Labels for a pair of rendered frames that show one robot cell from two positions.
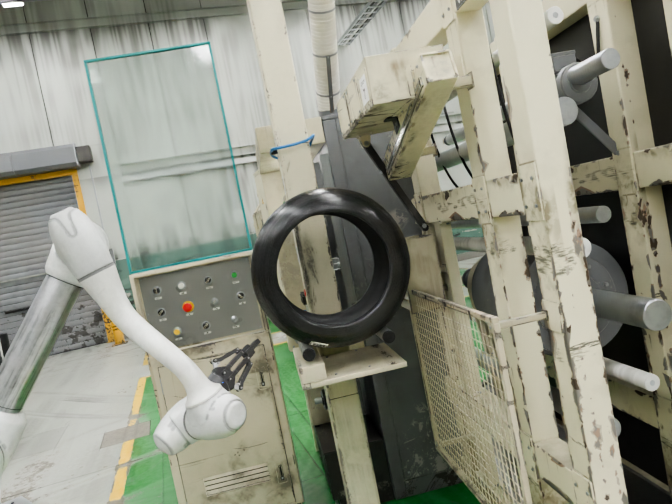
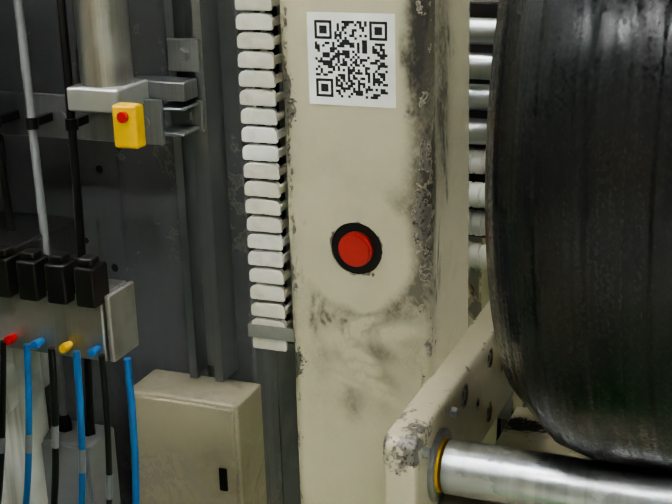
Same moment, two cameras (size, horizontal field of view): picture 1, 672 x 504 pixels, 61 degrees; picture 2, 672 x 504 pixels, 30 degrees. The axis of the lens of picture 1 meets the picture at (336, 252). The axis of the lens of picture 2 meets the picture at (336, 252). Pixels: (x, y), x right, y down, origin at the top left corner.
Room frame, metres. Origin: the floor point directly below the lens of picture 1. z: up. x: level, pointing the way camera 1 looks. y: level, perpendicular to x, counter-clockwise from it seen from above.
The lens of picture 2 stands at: (1.87, 1.04, 1.39)
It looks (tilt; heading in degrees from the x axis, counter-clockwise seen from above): 18 degrees down; 299
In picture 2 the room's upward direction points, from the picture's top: 2 degrees counter-clockwise
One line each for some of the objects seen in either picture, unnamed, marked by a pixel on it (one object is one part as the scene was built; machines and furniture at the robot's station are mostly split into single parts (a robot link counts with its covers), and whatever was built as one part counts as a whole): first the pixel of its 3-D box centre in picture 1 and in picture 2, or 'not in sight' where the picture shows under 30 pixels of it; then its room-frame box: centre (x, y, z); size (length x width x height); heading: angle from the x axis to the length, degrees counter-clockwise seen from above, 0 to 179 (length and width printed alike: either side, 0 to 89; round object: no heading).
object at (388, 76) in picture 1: (385, 99); not in sight; (2.02, -0.27, 1.71); 0.61 x 0.25 x 0.15; 7
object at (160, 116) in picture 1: (170, 157); not in sight; (2.57, 0.64, 1.74); 0.55 x 0.02 x 0.95; 97
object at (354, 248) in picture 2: not in sight; (357, 247); (2.35, 0.15, 1.06); 0.03 x 0.02 x 0.03; 7
